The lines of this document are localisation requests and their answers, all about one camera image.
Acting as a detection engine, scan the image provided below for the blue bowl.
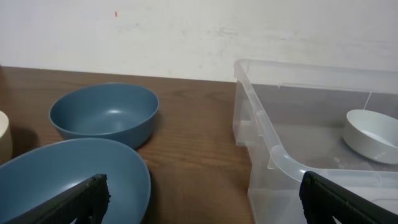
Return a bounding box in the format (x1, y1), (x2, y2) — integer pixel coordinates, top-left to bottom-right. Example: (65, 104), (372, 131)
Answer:
(49, 83), (160, 149)
(1, 138), (151, 223)

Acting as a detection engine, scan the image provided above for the blue bowl near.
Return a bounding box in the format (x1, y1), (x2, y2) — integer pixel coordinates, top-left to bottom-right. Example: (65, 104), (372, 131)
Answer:
(1, 138), (151, 223)

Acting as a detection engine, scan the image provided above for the pale grey small bowl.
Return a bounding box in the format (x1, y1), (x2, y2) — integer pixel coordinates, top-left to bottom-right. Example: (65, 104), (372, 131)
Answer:
(343, 110), (397, 164)

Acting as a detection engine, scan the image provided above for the cream large bowl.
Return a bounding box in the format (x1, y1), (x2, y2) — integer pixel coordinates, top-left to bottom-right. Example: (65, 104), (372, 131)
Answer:
(0, 111), (13, 164)

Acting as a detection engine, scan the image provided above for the blue bowl far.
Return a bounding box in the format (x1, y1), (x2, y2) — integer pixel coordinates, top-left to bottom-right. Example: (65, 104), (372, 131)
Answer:
(49, 83), (160, 149)

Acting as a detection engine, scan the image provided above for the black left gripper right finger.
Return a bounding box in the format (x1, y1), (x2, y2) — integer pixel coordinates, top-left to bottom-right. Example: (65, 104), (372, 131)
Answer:
(299, 171), (397, 224)

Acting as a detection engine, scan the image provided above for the clear plastic storage bin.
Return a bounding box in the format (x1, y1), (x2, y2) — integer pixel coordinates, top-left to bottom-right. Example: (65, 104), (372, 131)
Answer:
(233, 59), (397, 223)

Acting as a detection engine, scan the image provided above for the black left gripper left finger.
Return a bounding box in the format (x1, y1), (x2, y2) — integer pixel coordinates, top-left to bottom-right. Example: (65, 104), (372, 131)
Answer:
(6, 174), (111, 224)

